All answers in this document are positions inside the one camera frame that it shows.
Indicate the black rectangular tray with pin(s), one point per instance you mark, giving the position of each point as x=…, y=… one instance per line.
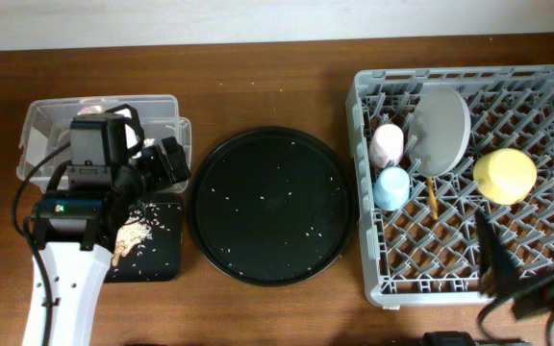
x=161, y=257

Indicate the pink cup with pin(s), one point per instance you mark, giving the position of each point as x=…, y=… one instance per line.
x=386, y=147

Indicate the clear plastic bin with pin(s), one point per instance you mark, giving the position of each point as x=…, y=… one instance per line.
x=46, y=140

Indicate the round black tray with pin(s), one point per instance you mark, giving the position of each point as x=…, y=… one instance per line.
x=272, y=206

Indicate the food scraps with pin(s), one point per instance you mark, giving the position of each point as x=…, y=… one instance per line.
x=142, y=225

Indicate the grey dishwasher rack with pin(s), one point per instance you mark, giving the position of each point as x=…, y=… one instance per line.
x=408, y=257

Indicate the grey plate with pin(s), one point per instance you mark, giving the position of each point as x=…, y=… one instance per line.
x=441, y=125

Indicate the wooden chopstick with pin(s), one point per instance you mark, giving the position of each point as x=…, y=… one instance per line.
x=432, y=198

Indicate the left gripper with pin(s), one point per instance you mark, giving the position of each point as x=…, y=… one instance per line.
x=163, y=176

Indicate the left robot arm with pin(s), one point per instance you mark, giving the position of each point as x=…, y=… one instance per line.
x=107, y=215

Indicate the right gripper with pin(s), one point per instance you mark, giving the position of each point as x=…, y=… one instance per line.
x=501, y=276

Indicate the yellow bowl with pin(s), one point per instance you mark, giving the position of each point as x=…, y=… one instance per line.
x=505, y=176

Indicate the blue cup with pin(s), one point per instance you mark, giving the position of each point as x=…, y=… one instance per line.
x=391, y=189

